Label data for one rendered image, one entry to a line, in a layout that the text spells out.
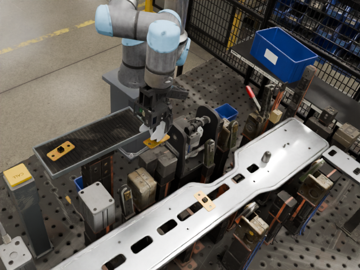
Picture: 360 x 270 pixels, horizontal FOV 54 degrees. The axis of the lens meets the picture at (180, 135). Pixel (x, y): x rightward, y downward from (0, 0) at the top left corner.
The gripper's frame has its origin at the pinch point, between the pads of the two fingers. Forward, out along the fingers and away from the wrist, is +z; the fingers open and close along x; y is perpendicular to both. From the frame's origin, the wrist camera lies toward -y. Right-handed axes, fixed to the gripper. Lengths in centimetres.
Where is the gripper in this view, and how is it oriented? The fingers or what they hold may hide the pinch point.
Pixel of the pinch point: (157, 135)
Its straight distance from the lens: 105.8
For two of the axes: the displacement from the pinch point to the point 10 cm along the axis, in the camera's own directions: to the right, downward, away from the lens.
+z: -1.3, 7.4, 6.6
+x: 7.3, 5.3, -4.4
